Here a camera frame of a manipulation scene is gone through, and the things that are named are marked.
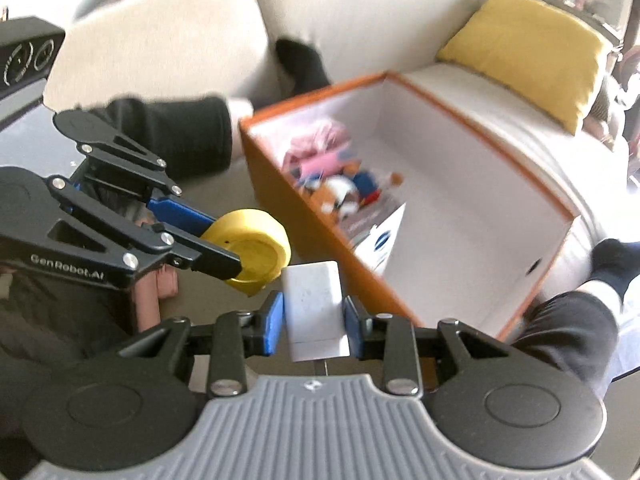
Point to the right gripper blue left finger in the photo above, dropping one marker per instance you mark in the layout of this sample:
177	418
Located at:
240	335

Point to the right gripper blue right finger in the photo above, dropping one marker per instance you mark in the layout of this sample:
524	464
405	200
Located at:
389	339

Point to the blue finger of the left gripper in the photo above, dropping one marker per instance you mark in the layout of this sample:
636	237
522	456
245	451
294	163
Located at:
116	164
177	247

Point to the pink plastic tube tool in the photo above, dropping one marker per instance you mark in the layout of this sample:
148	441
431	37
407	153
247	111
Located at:
149	292

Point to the white rectangular box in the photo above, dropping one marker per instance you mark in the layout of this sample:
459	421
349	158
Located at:
314	315

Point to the yellow tape roll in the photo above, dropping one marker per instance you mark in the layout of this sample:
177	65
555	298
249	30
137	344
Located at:
258	240

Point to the white printed packet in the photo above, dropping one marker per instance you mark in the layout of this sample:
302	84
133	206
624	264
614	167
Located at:
375	249

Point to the brown plush dog toy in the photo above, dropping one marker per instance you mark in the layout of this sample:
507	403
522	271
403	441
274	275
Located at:
336	198

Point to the blue duck figure toy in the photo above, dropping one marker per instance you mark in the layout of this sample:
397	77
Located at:
371	186

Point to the pink fabric pouch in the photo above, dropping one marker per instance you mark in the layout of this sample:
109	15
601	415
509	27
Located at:
314	139

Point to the left leg black trousers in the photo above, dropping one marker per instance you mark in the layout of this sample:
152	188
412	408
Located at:
194	137

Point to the leg black trousers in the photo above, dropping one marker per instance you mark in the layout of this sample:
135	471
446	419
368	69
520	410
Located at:
194	137
578	331

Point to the orange cardboard box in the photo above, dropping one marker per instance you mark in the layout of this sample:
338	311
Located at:
480	232

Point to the beige fabric sofa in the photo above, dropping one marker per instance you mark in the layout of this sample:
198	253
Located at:
178	49

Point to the right leg black trousers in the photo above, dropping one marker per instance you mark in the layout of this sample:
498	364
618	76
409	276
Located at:
578	331

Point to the yellow cushion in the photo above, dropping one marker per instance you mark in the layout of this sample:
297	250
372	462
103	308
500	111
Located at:
545	55

